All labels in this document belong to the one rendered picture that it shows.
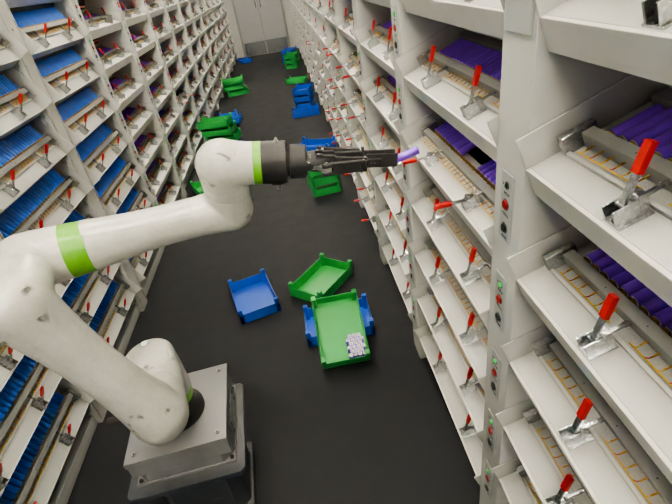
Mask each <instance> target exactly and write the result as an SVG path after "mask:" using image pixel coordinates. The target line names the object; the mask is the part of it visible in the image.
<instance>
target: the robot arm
mask: <svg viewBox="0 0 672 504"><path fill-rule="evenodd" d="M397 160H398V154H397V153H395V149H379V150H364V147H361V150H360V148H359V147H325V146H317V149H316V150H312V151H307V149H306V145H305V144H289V147H286V141H285V140H277V137H274V140H273V141H237V140H230V139H225V138H215V139H211V140H209V141H207V142H206V143H204V144H203V145H202V146H201V147H200V148H199V150H198V152H197V154H196V157H195V169H196V172H197V175H198V177H199V180H200V182H201V185H202V188H203V192H204V193H203V194H200V195H197V196H194V197H191V198H186V199H182V200H179V201H175V202H171V203H168V204H164V205H160V206H155V207H151V208H147V209H142V210H137V211H133V212H128V213H122V214H117V215H111V216H105V217H99V218H92V219H86V220H80V221H75V222H69V223H64V224H59V225H54V226H49V227H44V228H40V229H35V230H31V231H26V232H22V233H18V234H14V235H11V236H9V237H7V238H5V239H4V240H2V241H1V242H0V343H2V344H4V345H6V346H8V347H10V348H12V349H14V350H16V351H18V352H20V353H22V354H24V355H26V356H27V357H29V358H31V359H33V360H35V361H37V362H38V363H40V364H42V365H44V366H45V367H47V368H49V369H50V370H52V371H54V372H55V373H57V374H58V375H60V376H62V377H63V378H65V379H66V380H68V381H69V382H71V383H72V384H74V385H75V386H77V387H78V388H80V389H81V390H82V391H84V392H85V393H87V394H88V395H89V396H91V397H92V398H93V399H95V400H96V401H97V402H98V403H100V404H101V405H102V406H103V407H105V408H106V409H107V410H108V411H109V412H111V413H112V414H113V415H114V416H115V417H110V418H108V419H107V425H108V426H111V425H116V424H121V423H123V424H124V425H125V426H126V427H127V428H128V429H129V430H130V431H131V432H132V433H133V434H134V435H135V436H136V437H137V438H138V439H139V440H140V441H142V442H144V443H146V444H150V445H162V444H165V443H168V442H170V441H172V440H174V439H175V438H176V437H178V436H179V435H180V434H181V432H183V431H185V430H187V429H188V428H190V427H191V426H192V425H194V424H195V423H196V422H197V420H198V419H199V418H200V416H201V415H202V413H203V410H204V406H205V402H204V398H203V396H202V394H201V393H200V392H199V391H198V390H197V389H194V388H192V386H191V380H190V378H189V376H188V374H187V372H186V370H185V368H184V366H183V364H182V363H181V361H180V359H179V357H178V355H177V353H176V351H175V349H174V347H173V346H172V344H171V343H170V342H169V341H167V340H165V339H160V338H154V339H149V340H146V341H143V342H141V343H139V344H138V345H136V346H135V347H134V348H132V349H131V350H130V351H129V353H128V354H127V355H126V357H125V356H124V355H123V354H121V353H120V352H119V351H117V350H116V349H115V348H114V347H112V346H111V345H110V344H109V343H108V342H106V341H105V340H104V339H103V338H102V337H101V336H99V335H98V334H97V333H96V332H95V331H94V330H93V329H92V328H91V327H90V326H88V325H87V324H86V323H85V322H84V321H83V320H82V319H81V318H80V317H79V316H78V315H77V314H76V313H75V312H74V311H73V310H72V309H71V308H70V307H69V306H68V305H67V304H66V303H65V302H64V301H63V300H62V298H61V297H60V296H59V295H58V294H57V293H56V291H55V284H58V283H62V282H65V281H68V280H71V279H74V278H77V277H80V276H83V275H86V274H89V273H91V272H94V271H97V270H100V269H103V268H105V267H108V266H111V265H113V264H116V263H118V262H121V261H124V260H126V259H129V258H131V257H134V256H137V255H140V254H142V253H145V252H148V251H151V250H154V249H157V248H160V247H164V246H167V245H171V244H174V243H178V242H181V241H185V240H189V239H194V238H198V237H203V236H207V235H213V234H219V233H225V232H231V231H237V230H240V229H242V228H244V227H245V226H246V225H247V224H248V223H249V222H250V220H251V218H252V216H253V211H254V207H253V202H252V198H251V194H250V189H249V185H260V184H272V185H276V186H277V190H280V189H281V185H285V183H288V177H289V176H291V179H305V178H307V176H308V171H311V172H322V176H323V177H327V176H330V175H336V174H345V173H355V172H366V171H367V168H374V167H397Z"/></svg>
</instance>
